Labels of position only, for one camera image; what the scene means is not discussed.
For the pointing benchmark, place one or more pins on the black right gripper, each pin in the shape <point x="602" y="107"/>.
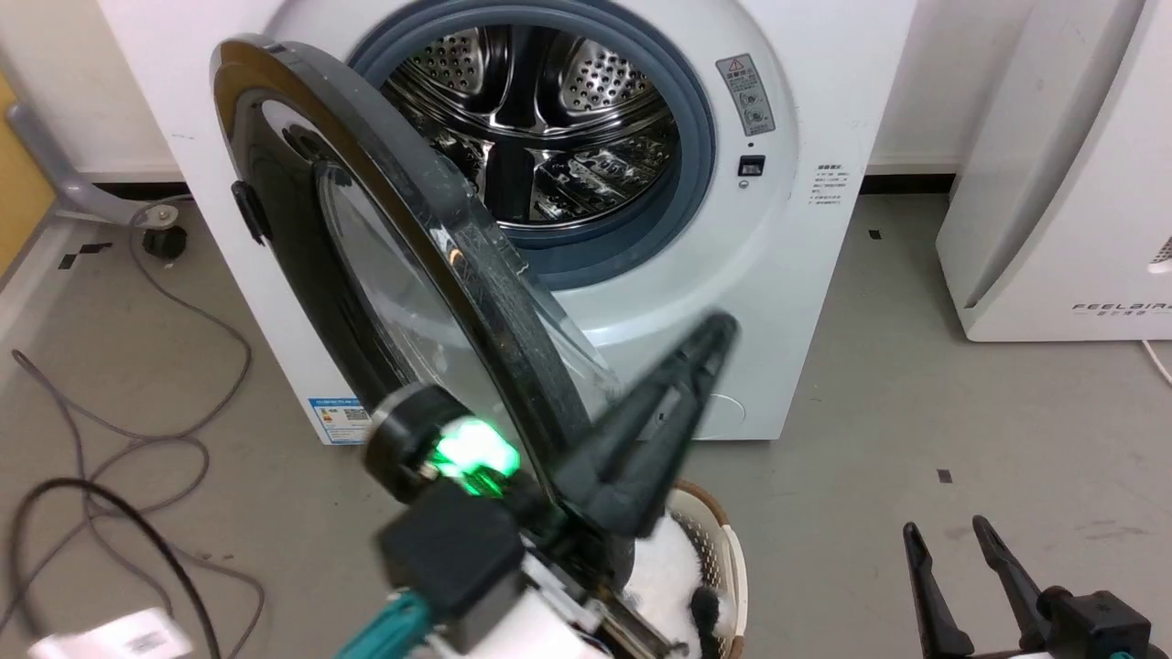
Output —
<point x="1099" y="627"/>

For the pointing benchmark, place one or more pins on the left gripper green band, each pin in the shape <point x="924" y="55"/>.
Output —
<point x="472" y="453"/>

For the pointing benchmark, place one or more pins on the black round washing machine door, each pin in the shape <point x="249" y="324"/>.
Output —
<point x="302" y="247"/>

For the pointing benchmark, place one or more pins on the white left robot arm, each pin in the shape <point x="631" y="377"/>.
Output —
<point x="540" y="622"/>

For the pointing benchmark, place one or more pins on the white front-load washing machine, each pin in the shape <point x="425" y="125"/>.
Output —
<point x="787" y="302"/>

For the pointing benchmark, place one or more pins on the black door latch socket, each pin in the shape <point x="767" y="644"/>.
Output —
<point x="752" y="166"/>

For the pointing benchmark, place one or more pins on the grey rubber door gasket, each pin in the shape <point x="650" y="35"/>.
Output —
<point x="698" y="137"/>

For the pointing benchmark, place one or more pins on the steel washing machine drum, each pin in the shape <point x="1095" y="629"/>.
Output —
<point x="540" y="119"/>

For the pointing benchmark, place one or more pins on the white fluffy cloth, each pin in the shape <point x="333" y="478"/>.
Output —
<point x="667" y="577"/>

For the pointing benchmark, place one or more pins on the white laundry basket brown rim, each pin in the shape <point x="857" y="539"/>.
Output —
<point x="730" y="558"/>

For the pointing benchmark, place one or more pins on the black item in basket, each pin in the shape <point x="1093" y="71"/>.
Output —
<point x="705" y="622"/>

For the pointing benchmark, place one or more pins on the blue energy label sticker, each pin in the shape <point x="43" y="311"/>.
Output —
<point x="341" y="421"/>

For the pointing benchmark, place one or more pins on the grey warning sticker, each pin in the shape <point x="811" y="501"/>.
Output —
<point x="746" y="93"/>

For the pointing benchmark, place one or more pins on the white air purifier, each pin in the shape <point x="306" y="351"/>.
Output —
<point x="1053" y="201"/>

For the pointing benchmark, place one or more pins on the black caster wheel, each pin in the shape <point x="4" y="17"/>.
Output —
<point x="165" y="242"/>

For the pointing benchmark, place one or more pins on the white power adapter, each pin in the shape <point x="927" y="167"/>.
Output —
<point x="119" y="636"/>

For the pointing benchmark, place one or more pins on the grey cart leg with caster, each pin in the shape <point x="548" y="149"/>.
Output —
<point x="69" y="178"/>

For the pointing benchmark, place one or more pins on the yellow wooden panel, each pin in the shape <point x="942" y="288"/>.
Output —
<point x="18" y="192"/>

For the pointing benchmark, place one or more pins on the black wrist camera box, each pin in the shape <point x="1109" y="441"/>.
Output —
<point x="453" y="558"/>

